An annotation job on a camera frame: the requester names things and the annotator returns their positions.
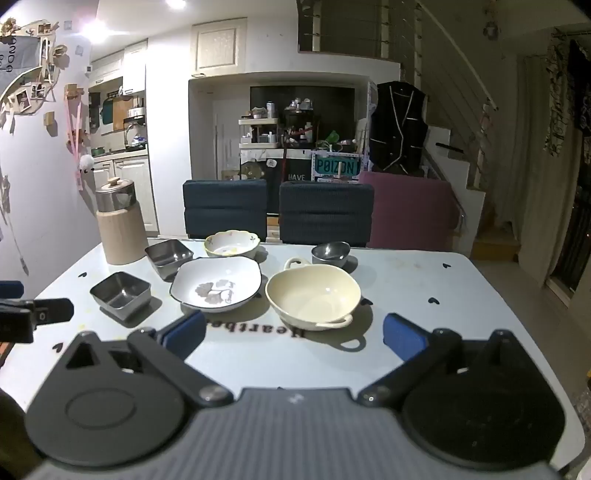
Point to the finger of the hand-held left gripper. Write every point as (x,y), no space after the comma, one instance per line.
(51,310)
(10,289)

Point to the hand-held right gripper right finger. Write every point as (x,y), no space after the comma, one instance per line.
(405,334)

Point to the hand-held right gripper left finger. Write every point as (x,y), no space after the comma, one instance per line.
(183,331)

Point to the white plate with leaf print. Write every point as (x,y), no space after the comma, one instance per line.
(217,282)

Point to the rectangular stainless steel container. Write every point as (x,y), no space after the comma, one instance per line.
(168,256)
(121,294)

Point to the small floral scalloped bowl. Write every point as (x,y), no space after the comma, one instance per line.
(231,243)

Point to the wooden canister with steel lid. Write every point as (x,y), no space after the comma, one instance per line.
(121,230)

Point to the small round steel bowl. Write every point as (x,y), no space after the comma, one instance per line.
(330,253)

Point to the dark blue padded chair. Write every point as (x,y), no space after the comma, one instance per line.
(225,207)
(325,210)

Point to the teal licence plate sign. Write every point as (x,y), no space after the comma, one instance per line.
(335,167)

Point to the black lettered signboard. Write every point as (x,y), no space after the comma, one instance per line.
(295,170)

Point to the beige curtain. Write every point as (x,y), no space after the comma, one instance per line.
(545,184)

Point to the black vest with white trim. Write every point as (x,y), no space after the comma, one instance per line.
(399,127)

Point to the white storage rack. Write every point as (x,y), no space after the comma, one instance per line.
(258,134)

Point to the white plush wall toy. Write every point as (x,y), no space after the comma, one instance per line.
(86,163)

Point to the pink wall ribbon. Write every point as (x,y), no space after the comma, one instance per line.
(74,127)

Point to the wooden leaf-shaped wall shelf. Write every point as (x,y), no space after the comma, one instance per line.
(27,83)

